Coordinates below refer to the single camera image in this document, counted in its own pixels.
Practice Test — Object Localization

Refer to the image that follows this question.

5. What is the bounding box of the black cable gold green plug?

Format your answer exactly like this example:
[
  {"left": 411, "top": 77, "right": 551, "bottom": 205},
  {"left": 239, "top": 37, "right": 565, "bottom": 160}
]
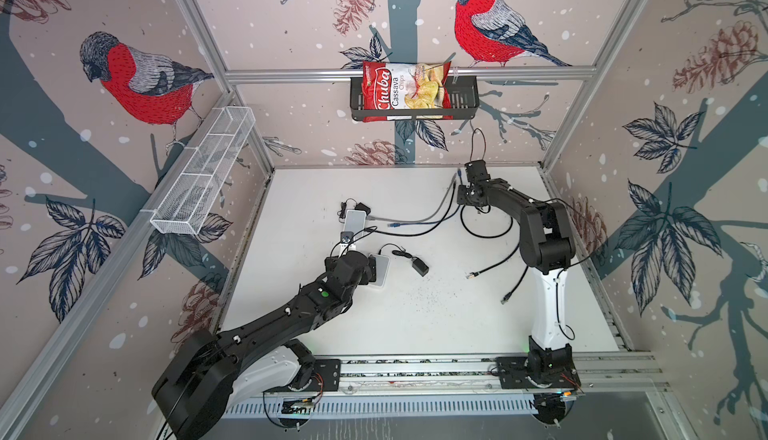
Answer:
[{"left": 500, "top": 266, "right": 529, "bottom": 305}]

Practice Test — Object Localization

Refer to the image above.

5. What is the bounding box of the black wire wall basket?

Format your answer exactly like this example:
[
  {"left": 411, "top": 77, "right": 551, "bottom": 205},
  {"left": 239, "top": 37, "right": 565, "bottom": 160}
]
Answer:
[{"left": 350, "top": 77, "right": 480, "bottom": 123}]

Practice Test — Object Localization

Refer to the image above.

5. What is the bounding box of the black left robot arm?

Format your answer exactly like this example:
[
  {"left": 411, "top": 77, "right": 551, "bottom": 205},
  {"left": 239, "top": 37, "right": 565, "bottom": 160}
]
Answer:
[{"left": 152, "top": 251, "right": 376, "bottom": 439}]

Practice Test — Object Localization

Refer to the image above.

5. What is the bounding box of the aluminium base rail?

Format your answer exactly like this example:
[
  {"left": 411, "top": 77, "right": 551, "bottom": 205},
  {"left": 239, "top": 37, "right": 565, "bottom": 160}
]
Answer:
[{"left": 170, "top": 351, "right": 667, "bottom": 399}]

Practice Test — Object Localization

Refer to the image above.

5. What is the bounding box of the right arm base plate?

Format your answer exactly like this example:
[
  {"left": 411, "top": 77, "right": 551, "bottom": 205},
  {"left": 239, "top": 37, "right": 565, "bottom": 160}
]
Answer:
[{"left": 492, "top": 356, "right": 581, "bottom": 390}]

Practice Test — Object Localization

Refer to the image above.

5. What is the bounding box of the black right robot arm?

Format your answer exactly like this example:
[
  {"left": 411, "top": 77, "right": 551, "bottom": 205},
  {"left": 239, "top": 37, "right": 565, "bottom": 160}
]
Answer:
[{"left": 457, "top": 160, "right": 575, "bottom": 376}]

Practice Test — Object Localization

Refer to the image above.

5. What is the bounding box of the black power adapter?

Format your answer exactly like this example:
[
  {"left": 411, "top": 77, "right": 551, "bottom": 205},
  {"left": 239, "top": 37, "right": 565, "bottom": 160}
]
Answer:
[{"left": 378, "top": 243, "right": 429, "bottom": 277}]

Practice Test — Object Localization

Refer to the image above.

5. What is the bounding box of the white mesh wall shelf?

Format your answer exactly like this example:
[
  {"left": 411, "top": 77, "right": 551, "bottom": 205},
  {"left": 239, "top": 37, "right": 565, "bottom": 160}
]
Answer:
[{"left": 150, "top": 106, "right": 255, "bottom": 235}]

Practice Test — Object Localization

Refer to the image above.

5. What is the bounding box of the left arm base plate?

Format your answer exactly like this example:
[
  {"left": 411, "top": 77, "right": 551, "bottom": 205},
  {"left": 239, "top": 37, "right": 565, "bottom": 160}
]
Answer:
[{"left": 267, "top": 359, "right": 341, "bottom": 394}]

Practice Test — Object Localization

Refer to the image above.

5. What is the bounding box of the red cassava chips bag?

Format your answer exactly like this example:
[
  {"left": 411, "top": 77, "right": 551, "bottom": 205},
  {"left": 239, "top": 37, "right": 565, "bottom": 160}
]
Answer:
[{"left": 362, "top": 62, "right": 451, "bottom": 112}]

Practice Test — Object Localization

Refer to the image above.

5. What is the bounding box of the grey ethernet cable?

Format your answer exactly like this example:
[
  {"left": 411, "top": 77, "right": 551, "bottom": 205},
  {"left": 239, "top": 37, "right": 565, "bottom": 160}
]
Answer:
[{"left": 365, "top": 175, "right": 458, "bottom": 225}]

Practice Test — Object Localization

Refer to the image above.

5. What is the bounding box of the black adapter with cord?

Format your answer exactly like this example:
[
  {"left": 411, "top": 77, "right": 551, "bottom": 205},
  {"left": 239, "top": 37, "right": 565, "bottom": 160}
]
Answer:
[{"left": 337, "top": 198, "right": 371, "bottom": 220}]

